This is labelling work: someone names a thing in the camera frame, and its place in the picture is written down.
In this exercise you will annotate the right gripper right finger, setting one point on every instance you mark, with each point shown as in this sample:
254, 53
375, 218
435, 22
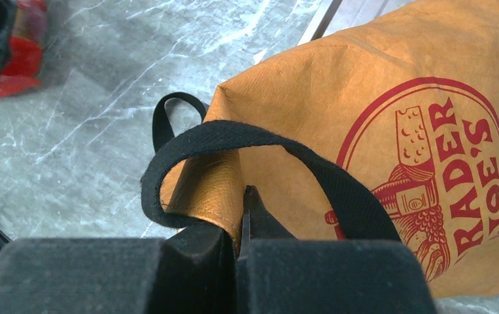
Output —
277, 273

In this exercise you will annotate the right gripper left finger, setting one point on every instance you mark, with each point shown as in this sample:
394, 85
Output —
191, 272

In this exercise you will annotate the red snack packet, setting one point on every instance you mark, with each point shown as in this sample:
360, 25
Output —
26, 48

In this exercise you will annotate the silver metal tray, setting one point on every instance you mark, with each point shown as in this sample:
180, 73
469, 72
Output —
332, 16

